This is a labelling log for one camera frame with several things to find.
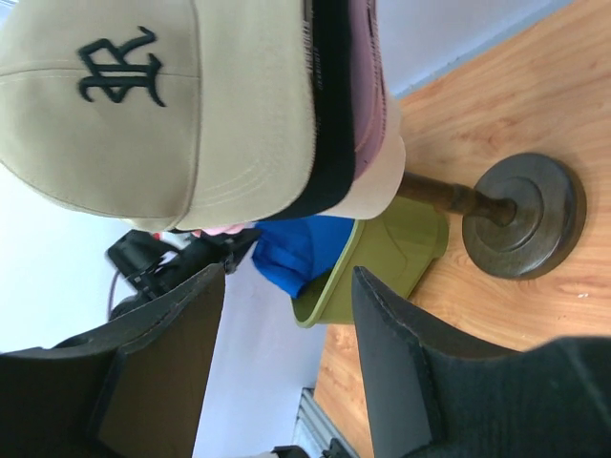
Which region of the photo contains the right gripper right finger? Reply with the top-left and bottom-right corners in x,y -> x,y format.
351,267 -> 610,457

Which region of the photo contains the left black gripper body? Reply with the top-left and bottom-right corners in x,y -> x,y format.
106,228 -> 261,304

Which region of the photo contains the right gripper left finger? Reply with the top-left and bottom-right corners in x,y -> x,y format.
1,264 -> 225,457

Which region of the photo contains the blue item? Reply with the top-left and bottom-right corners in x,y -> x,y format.
252,216 -> 354,299

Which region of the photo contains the beige and black cap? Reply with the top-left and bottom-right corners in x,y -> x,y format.
1,1 -> 315,232

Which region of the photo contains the pink baseball cap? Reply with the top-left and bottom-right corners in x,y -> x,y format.
175,1 -> 387,229

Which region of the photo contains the green plastic bin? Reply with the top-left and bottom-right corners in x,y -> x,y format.
292,198 -> 449,328

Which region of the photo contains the white mannequin head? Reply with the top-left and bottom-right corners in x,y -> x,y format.
325,95 -> 406,219

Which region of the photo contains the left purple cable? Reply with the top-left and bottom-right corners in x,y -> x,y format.
107,271 -> 120,321

